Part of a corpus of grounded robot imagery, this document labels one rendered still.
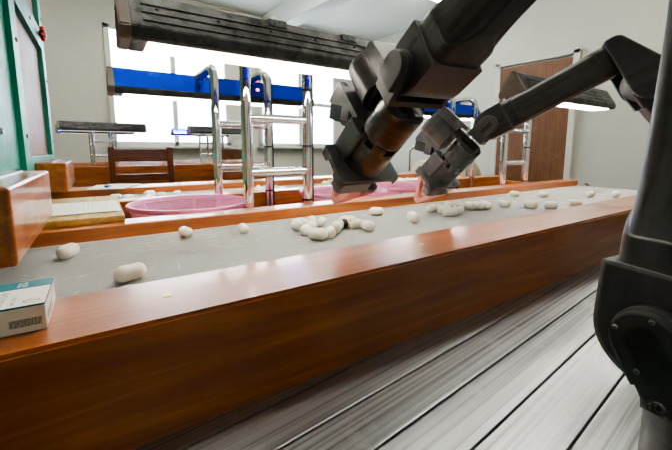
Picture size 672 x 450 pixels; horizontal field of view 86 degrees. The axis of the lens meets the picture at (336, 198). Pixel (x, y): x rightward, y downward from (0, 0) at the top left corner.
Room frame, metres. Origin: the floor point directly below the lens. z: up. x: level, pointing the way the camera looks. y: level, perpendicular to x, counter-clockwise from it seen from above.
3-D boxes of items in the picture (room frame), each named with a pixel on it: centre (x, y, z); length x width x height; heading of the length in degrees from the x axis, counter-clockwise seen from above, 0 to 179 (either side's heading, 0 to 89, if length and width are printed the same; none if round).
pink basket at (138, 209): (0.84, 0.34, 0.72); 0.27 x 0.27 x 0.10
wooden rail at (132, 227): (1.04, -0.25, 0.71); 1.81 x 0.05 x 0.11; 123
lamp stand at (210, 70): (1.11, 0.31, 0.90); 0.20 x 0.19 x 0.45; 123
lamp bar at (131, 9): (0.70, 0.05, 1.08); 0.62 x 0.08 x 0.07; 123
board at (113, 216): (0.72, 0.53, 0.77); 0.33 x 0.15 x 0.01; 33
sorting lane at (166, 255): (0.89, -0.35, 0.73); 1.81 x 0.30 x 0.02; 123
